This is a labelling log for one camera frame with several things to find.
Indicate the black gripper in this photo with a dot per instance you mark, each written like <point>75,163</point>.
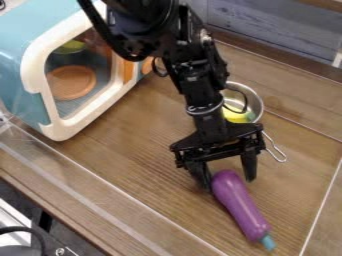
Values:
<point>216,139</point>

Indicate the purple toy eggplant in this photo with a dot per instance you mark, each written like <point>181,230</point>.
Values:
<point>231,194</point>

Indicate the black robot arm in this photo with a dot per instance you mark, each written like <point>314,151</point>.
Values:
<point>161,28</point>

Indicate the yellow toy banana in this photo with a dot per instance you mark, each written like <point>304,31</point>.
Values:
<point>235,116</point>

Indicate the orange microwave turntable plate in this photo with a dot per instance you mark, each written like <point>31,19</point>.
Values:
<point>71,81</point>

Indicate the blue toy microwave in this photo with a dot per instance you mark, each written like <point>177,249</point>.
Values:
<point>47,34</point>

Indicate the silver pot with wire handle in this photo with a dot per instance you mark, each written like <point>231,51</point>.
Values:
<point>242,97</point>

